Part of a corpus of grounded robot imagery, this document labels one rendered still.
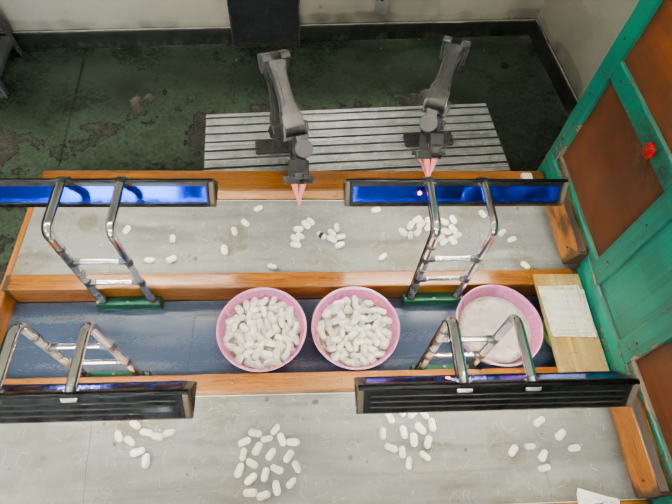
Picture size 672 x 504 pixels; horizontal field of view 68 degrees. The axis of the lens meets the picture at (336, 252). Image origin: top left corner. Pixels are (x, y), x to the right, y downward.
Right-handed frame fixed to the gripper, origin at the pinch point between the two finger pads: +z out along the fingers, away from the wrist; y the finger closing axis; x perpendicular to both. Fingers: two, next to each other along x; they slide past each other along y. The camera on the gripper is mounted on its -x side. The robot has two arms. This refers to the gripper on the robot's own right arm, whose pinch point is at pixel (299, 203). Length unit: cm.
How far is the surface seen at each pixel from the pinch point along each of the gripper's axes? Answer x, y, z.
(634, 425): -51, 87, 54
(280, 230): 2.0, -6.4, 9.3
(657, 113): -40, 92, -25
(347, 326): -21.2, 14.7, 36.0
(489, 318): -18, 60, 35
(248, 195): 10.1, -17.8, -2.2
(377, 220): 4.5, 27.1, 6.3
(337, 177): 13.7, 13.7, -8.4
